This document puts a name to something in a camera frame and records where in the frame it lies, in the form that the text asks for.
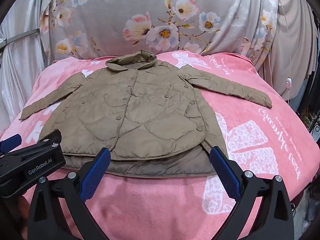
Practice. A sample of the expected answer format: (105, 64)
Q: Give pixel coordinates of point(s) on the white satin curtain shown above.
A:
(17, 80)

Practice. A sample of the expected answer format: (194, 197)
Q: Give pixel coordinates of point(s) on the pink printed blanket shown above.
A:
(160, 205)

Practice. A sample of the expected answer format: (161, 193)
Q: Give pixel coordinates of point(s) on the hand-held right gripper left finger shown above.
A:
(94, 173)

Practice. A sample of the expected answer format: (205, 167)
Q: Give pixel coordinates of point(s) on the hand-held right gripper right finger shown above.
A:
(225, 173)

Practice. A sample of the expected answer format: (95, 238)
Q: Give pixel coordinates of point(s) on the khaki quilted jacket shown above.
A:
(140, 115)

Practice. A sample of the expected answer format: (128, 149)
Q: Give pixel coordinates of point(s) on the dark metal rack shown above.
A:
(312, 120)

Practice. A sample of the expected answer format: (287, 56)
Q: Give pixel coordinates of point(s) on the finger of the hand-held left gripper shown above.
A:
(11, 141)
(50, 138)

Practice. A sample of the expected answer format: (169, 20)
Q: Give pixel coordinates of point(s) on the grey curtain tieback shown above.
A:
(20, 37)

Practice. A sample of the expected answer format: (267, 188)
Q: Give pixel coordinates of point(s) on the beige curtain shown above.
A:
(295, 42)

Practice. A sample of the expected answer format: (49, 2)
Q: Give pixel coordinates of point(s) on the grey floral blanket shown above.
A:
(112, 7)

